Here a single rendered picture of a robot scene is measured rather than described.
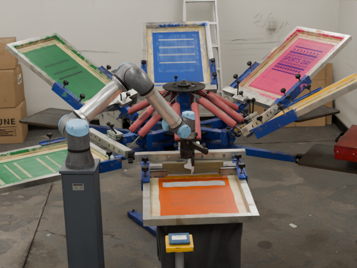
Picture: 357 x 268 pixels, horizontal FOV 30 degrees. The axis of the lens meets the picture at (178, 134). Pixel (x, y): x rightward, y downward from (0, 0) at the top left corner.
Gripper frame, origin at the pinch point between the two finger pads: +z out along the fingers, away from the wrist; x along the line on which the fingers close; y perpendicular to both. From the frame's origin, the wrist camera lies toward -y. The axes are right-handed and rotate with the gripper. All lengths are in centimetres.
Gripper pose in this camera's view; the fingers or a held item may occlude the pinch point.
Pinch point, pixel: (193, 169)
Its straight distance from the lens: 390.7
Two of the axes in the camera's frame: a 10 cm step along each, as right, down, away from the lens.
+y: -10.0, 0.3, -0.4
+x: 0.5, 3.1, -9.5
